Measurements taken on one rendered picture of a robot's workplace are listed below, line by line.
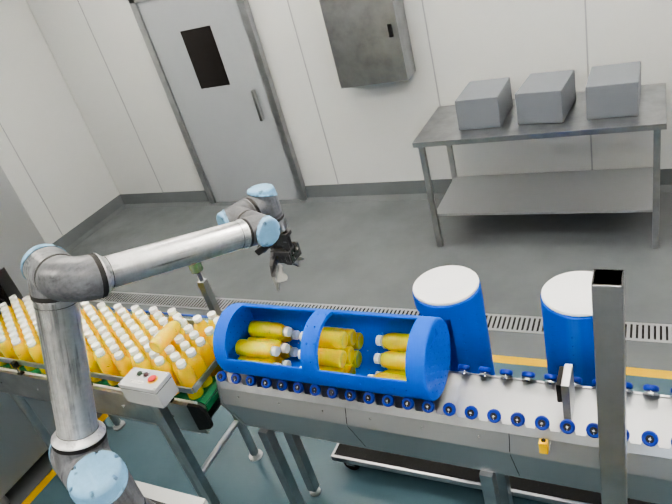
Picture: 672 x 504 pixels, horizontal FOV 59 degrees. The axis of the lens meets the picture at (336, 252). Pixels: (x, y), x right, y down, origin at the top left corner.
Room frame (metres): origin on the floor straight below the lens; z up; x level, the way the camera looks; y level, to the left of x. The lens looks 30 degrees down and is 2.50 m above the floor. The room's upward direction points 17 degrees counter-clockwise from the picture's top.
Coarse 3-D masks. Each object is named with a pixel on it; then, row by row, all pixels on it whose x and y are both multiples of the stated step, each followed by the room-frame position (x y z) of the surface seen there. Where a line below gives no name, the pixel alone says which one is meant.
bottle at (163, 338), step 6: (168, 324) 2.20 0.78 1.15; (174, 324) 2.20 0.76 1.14; (180, 324) 2.23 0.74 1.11; (162, 330) 2.16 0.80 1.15; (168, 330) 2.16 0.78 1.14; (174, 330) 2.17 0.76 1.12; (156, 336) 2.13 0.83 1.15; (162, 336) 2.13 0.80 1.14; (168, 336) 2.14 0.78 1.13; (174, 336) 2.16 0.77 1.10; (150, 342) 2.11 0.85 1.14; (156, 342) 2.09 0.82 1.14; (162, 342) 2.10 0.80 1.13; (168, 342) 2.12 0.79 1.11; (156, 348) 2.10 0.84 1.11; (162, 348) 2.09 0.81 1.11
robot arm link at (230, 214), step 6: (246, 198) 1.79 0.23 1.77; (234, 204) 1.77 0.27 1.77; (240, 204) 1.76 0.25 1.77; (246, 204) 1.76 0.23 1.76; (252, 204) 1.76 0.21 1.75; (222, 210) 1.75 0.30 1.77; (228, 210) 1.74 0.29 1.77; (234, 210) 1.73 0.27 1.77; (240, 210) 1.71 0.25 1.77; (258, 210) 1.76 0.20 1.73; (216, 216) 1.75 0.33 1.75; (222, 216) 1.71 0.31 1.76; (228, 216) 1.71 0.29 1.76; (234, 216) 1.70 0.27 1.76; (222, 222) 1.72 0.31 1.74; (228, 222) 1.70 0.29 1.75
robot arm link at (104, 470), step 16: (80, 464) 1.25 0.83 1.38; (96, 464) 1.23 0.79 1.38; (112, 464) 1.22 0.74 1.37; (80, 480) 1.19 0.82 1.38; (96, 480) 1.18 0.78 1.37; (112, 480) 1.17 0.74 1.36; (128, 480) 1.20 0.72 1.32; (80, 496) 1.15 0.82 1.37; (96, 496) 1.14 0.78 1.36; (112, 496) 1.15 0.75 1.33; (128, 496) 1.18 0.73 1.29
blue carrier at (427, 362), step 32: (224, 320) 1.98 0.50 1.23; (288, 320) 2.05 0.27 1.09; (320, 320) 1.78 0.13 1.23; (352, 320) 1.88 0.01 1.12; (384, 320) 1.80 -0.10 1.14; (416, 320) 1.62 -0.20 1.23; (224, 352) 1.89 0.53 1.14; (416, 352) 1.50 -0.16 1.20; (448, 352) 1.64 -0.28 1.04; (320, 384) 1.69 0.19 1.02; (352, 384) 1.60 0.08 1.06; (384, 384) 1.53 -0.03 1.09; (416, 384) 1.46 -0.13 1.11
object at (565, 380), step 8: (560, 368) 1.38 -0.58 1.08; (568, 368) 1.36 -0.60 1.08; (560, 376) 1.34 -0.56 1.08; (568, 376) 1.33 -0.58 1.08; (560, 384) 1.31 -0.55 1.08; (568, 384) 1.30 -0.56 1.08; (560, 392) 1.31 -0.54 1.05; (568, 392) 1.29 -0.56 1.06; (560, 400) 1.31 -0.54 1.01; (568, 400) 1.29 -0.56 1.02; (568, 408) 1.29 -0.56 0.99; (568, 416) 1.29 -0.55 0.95
